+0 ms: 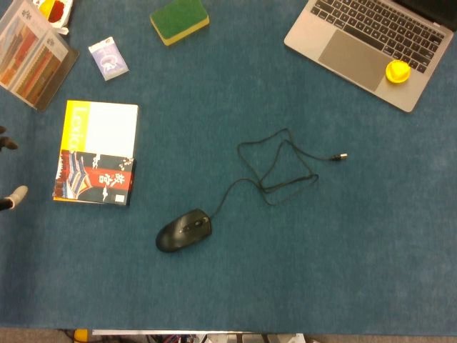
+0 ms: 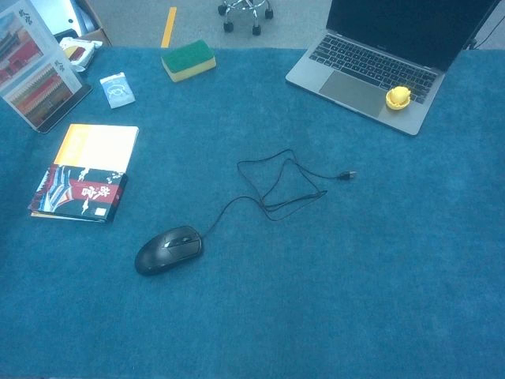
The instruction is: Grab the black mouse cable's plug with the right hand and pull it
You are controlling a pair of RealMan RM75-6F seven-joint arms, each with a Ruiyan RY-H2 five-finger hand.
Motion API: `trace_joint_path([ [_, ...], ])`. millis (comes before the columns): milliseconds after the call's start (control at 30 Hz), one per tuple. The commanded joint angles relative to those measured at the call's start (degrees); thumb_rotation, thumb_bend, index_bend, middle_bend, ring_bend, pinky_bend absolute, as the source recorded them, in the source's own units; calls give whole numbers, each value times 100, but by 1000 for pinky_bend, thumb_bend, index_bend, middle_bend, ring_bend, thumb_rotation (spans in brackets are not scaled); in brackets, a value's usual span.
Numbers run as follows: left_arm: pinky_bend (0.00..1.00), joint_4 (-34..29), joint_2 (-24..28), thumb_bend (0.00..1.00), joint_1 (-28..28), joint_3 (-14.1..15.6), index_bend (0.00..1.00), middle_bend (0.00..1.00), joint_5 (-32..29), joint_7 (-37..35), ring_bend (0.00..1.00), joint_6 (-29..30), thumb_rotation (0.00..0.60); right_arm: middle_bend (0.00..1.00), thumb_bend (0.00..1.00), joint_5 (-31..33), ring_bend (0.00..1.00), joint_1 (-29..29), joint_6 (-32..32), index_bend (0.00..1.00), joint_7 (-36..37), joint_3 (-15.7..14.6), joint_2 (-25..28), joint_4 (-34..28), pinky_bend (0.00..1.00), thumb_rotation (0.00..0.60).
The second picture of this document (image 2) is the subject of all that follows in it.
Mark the white and yellow plastic package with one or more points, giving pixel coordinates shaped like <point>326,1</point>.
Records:
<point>79,51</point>

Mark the photo desk calendar stand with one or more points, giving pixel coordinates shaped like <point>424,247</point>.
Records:
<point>33,71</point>

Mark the blue felt table mat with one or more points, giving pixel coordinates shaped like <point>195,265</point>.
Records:
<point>252,245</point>

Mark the cardboard box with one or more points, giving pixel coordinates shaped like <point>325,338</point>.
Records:
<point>84,21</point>

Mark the orange and black book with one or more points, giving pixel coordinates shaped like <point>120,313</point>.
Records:
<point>98,148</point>

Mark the yellow rubber duck toy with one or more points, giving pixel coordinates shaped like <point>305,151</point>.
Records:
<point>399,98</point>

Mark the yellow floor tape strip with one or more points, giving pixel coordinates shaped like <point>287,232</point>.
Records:
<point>169,27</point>

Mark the dark illustrated notebook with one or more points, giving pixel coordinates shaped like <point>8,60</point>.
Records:
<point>77,194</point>

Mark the small white tissue packet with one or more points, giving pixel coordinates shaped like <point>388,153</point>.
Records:
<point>117,90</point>

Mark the green and yellow sponge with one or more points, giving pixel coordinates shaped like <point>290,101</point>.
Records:
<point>188,60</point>

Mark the chrome swivel chair base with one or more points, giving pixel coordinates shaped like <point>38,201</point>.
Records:
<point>246,13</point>

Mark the silver laptop computer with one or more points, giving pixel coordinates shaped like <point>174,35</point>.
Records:
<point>367,67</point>

